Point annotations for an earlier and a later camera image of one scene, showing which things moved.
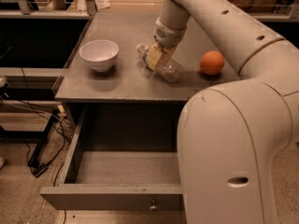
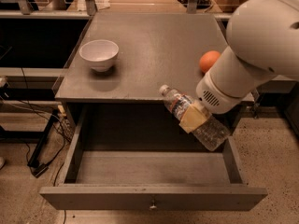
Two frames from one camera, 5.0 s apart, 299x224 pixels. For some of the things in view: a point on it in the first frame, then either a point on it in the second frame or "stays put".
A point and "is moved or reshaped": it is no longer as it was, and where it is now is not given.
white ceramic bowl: (100, 54) stays put
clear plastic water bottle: (169, 69) is moved or reshaped
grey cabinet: (106, 70) stays put
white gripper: (168, 35) to (209, 96)
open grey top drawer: (126, 159) stays put
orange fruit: (211, 63) stays put
